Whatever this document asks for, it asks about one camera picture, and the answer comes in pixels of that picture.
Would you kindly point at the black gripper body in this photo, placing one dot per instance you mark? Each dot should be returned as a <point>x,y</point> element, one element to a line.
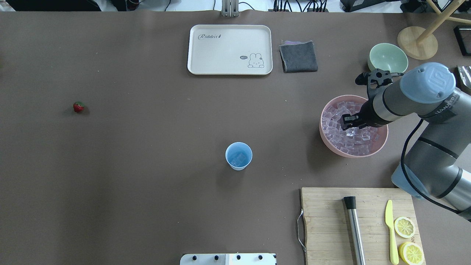
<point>368,116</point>

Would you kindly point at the red strawberry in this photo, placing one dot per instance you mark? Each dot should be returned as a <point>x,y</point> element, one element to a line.
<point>78,107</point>

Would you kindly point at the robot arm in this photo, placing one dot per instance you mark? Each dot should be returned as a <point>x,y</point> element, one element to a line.
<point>427,167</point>

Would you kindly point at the ice cubes pile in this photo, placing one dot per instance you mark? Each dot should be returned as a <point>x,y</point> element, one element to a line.
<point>353,141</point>

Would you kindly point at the metal ice scoop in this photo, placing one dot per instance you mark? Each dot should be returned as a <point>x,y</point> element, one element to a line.
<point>464,78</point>

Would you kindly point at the light blue plastic cup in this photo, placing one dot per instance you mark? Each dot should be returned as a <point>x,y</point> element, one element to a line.
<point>238,147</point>

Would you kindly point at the pink bowl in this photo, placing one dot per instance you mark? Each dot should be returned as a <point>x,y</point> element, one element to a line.
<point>383,131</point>

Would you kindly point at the green bowl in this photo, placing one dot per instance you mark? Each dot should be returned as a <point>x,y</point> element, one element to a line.
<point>387,57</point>

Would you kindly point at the steel muddler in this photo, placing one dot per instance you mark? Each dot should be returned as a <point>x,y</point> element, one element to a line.
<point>354,229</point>

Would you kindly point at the wooden glass stand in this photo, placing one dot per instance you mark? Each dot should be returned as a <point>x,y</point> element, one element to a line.
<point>420,43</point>

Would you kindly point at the grey folded cloth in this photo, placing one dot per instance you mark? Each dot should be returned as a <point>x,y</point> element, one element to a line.
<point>298,57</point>

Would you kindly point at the yellow plastic knife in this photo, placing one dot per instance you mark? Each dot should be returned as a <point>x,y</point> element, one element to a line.
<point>389,221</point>

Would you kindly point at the lemon slice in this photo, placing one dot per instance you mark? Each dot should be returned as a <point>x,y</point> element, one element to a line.
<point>411,253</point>
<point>404,227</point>

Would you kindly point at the wooden cutting board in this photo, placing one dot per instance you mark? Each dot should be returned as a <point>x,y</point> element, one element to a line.
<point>327,237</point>

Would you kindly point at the beige rabbit tray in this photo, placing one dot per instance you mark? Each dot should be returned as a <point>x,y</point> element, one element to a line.
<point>230,50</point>

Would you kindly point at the aluminium frame post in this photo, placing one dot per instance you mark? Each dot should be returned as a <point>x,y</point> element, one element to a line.
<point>230,8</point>

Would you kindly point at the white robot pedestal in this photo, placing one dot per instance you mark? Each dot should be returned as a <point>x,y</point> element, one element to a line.
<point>229,259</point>

